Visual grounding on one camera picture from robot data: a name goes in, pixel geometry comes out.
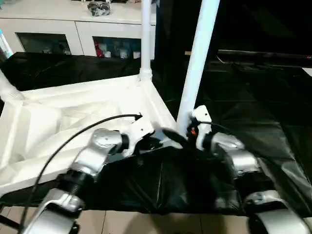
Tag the red bottle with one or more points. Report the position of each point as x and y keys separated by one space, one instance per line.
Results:
x=97 y=50

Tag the black plastic mat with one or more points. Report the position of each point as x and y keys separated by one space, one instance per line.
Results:
x=170 y=182

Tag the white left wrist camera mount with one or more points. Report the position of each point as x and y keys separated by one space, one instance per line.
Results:
x=139 y=129

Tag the white plastic table top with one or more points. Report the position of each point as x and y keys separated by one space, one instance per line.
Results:
x=61 y=117

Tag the small tan tag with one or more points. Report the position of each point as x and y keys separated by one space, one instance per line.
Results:
x=187 y=53

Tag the black folding table frame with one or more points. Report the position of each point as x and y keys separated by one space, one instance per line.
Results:
x=7 y=218

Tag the white cup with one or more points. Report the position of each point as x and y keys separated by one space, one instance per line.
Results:
x=136 y=54

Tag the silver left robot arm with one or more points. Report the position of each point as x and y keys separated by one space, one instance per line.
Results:
x=97 y=151

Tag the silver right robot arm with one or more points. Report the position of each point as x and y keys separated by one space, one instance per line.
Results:
x=234 y=151

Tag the black bundle on cabinet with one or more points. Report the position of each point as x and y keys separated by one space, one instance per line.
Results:
x=100 y=8

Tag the white cabinet with glass doors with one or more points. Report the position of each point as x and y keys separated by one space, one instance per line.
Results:
x=73 y=26

